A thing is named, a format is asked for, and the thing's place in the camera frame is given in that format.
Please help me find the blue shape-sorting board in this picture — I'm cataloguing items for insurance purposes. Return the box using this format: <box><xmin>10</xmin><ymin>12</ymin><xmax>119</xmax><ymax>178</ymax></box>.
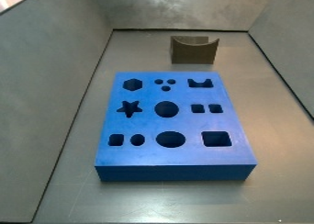
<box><xmin>95</xmin><ymin>72</ymin><xmax>258</xmax><ymax>181</ymax></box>

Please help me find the black curved holder stand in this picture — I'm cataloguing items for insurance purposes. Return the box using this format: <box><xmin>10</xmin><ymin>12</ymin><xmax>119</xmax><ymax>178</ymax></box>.
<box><xmin>171</xmin><ymin>36</ymin><xmax>219</xmax><ymax>64</ymax></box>

